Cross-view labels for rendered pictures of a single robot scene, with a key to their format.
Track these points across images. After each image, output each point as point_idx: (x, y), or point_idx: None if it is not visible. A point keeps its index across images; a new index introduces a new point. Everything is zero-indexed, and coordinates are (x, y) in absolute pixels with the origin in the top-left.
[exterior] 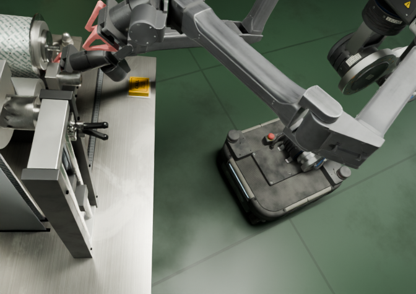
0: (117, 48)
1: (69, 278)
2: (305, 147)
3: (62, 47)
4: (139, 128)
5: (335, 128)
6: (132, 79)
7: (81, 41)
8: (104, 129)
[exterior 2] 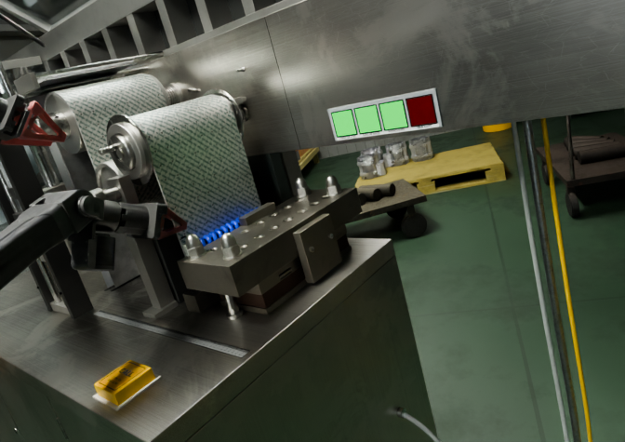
0: (1, 141)
1: None
2: None
3: (166, 204)
4: (78, 369)
5: None
6: (140, 368)
7: (223, 268)
8: (129, 334)
